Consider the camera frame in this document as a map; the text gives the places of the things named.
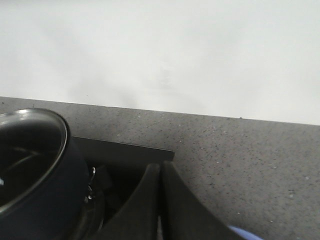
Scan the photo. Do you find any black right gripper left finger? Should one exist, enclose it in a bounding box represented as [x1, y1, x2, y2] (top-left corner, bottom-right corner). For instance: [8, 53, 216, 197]
[93, 163, 160, 240]

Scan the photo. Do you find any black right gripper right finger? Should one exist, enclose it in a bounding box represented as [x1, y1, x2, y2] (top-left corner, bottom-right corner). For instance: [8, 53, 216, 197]
[161, 161, 243, 240]

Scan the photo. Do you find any blue ceramic bowl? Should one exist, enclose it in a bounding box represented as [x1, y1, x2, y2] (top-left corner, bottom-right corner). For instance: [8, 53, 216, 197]
[228, 225, 263, 240]

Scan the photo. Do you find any blue cooking pot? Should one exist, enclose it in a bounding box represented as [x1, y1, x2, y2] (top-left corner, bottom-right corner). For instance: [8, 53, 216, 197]
[0, 108, 89, 240]

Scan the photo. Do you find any right black pot support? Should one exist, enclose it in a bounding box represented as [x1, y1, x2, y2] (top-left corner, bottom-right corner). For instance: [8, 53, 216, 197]
[70, 165, 113, 240]

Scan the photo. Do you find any black glass gas stove top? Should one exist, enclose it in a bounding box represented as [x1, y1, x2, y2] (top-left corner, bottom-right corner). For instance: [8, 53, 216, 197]
[71, 135, 175, 226]

